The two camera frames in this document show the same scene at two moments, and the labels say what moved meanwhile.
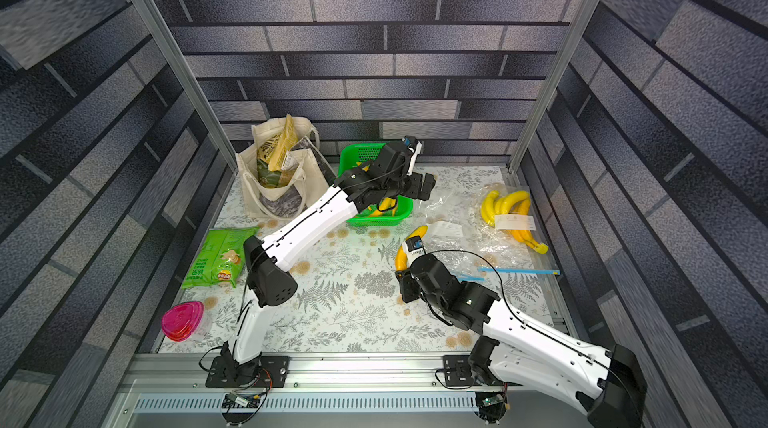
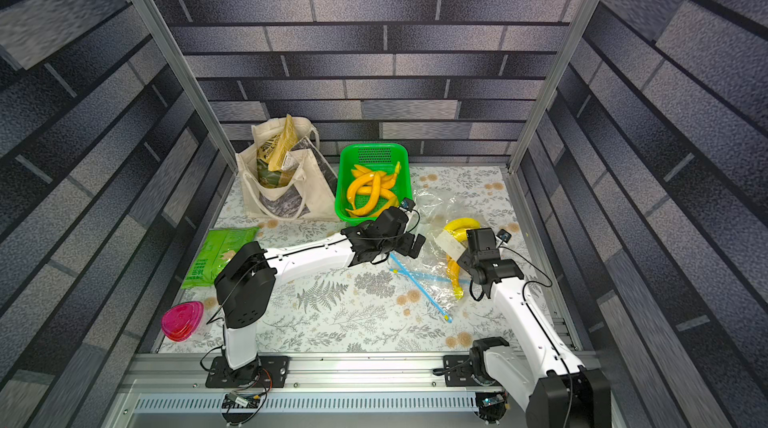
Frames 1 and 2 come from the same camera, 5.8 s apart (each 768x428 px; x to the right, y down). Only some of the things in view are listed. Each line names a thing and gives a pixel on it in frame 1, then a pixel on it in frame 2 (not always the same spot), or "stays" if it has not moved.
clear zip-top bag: (504, 232) to (436, 272)
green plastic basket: (397, 214) stays
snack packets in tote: (276, 164) stays
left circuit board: (239, 408) stays
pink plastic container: (180, 319) stays
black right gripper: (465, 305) to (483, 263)
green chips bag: (220, 260) stays
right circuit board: (491, 405) stays
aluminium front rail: (339, 391) stays
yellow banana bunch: (515, 203) to (458, 228)
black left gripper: (415, 191) to (408, 248)
